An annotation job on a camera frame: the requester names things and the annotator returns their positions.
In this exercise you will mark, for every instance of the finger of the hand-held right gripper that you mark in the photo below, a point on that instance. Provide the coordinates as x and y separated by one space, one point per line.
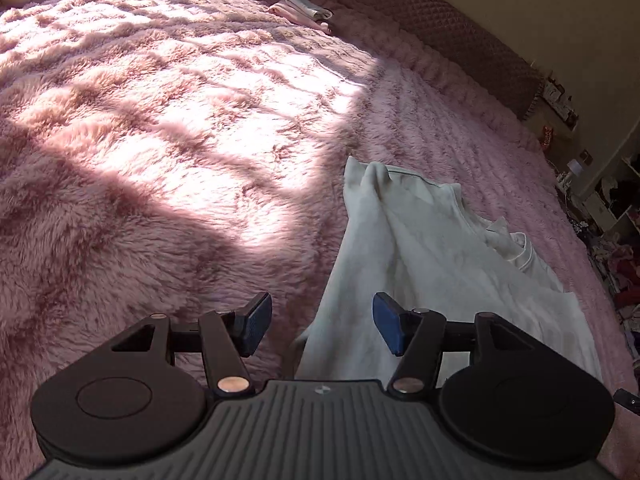
627 400

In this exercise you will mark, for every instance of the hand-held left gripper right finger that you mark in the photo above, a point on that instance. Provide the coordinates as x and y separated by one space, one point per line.
389 322

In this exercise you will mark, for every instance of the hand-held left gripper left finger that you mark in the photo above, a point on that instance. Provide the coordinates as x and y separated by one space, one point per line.
256 322

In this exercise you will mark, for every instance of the white printed sweatshirt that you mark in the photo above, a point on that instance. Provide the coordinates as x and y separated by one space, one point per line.
410 240

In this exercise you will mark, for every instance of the pink crumpled clothes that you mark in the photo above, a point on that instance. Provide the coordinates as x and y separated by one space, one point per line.
620 265

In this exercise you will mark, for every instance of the folded pink clothes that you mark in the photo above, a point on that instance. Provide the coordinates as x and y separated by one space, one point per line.
300 12

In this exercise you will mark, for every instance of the pink fluffy blanket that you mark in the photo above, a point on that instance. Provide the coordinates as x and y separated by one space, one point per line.
150 185

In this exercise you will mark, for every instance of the white shelf unit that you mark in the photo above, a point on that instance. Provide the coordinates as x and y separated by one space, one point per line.
612 205

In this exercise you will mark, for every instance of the white table lamp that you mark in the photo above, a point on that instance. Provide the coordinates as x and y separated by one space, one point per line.
575 167

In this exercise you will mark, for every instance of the red snack bag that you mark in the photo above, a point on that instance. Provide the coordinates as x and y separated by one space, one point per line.
548 137

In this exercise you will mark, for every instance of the mauve quilted headboard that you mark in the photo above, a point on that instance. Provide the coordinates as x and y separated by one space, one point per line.
475 45

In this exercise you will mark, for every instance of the brown wall switch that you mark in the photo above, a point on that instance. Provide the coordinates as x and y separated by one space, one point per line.
587 157

